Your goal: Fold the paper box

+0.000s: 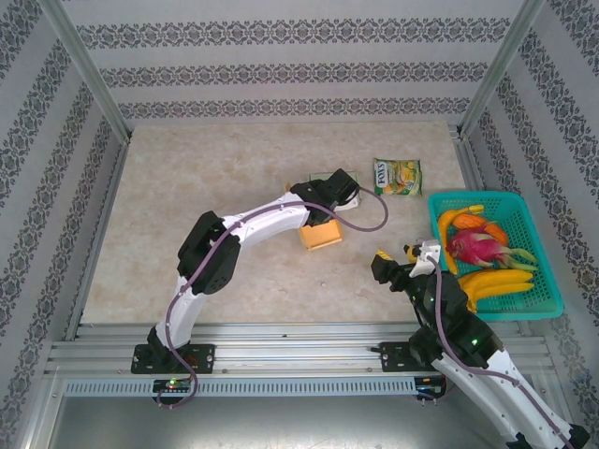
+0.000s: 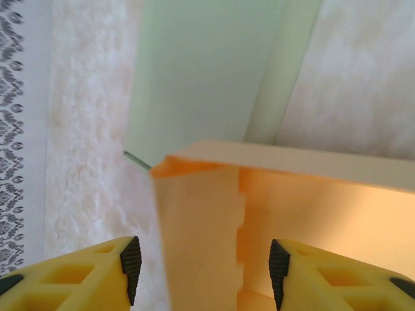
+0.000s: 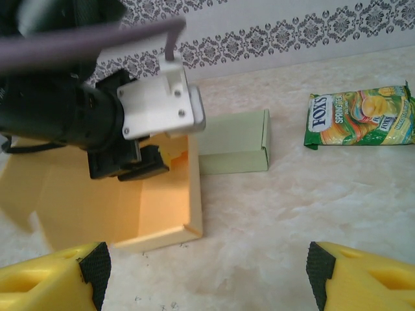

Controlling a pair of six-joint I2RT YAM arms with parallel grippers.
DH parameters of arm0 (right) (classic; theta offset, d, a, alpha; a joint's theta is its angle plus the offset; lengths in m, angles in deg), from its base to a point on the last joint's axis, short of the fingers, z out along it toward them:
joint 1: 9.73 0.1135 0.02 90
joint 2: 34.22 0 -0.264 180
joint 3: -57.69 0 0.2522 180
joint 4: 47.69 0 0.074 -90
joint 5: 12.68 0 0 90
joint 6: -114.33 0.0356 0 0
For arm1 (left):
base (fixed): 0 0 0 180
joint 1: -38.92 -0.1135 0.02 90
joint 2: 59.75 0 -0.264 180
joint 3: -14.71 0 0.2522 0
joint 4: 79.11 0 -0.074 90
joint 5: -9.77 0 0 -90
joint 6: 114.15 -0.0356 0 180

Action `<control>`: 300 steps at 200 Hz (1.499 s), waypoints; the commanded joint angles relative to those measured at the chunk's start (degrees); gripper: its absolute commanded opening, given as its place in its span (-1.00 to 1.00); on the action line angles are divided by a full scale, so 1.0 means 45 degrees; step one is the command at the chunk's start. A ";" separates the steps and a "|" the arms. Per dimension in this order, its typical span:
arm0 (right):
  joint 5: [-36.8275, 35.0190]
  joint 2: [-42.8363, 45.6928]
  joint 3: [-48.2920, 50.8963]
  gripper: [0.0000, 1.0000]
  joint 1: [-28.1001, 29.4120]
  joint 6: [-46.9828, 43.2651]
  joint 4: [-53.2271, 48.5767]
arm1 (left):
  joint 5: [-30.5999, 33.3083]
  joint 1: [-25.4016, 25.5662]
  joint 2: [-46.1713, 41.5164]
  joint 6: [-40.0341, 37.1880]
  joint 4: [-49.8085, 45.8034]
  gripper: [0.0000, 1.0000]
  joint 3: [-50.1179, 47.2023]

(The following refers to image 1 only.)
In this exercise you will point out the yellow green candy packet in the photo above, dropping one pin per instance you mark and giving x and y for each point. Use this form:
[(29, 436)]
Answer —
[(398, 178)]

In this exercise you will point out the pink toy dragon fruit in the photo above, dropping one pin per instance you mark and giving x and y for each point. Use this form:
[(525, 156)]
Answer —
[(472, 248)]

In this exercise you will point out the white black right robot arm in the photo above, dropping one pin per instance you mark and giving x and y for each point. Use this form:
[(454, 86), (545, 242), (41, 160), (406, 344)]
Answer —
[(505, 388)]

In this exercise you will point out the small circuit board green light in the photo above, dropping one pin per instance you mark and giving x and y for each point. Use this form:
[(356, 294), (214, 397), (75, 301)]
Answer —
[(170, 385)]

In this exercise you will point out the orange paper box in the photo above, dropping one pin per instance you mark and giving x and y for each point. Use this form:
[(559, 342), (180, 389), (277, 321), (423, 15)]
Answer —
[(323, 236)]

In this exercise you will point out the green paper box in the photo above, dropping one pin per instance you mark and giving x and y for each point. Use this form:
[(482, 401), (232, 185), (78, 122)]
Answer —
[(316, 176)]

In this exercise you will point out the aluminium mounting rail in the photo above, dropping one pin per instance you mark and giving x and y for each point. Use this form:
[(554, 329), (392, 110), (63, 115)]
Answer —
[(290, 351)]

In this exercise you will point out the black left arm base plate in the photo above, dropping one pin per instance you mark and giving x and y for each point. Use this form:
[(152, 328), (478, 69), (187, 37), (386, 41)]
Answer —
[(206, 355)]

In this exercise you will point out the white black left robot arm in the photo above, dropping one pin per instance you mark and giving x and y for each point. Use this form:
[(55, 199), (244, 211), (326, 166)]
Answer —
[(267, 220)]

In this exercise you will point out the orange toy mango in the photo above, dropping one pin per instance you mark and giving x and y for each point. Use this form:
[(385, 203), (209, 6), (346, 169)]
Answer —
[(468, 221)]

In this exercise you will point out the teal plastic basket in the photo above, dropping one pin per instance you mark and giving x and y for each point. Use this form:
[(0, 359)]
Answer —
[(515, 206)]

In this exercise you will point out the single yellow toy banana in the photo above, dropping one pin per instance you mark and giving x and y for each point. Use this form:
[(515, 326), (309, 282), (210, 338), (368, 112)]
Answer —
[(444, 222)]

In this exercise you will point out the aluminium frame post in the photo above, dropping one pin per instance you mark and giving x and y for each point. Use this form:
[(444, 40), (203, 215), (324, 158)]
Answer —
[(84, 65), (501, 65)]

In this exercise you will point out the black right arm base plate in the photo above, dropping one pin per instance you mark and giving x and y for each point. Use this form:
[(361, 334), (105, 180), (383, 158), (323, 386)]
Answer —
[(388, 357)]

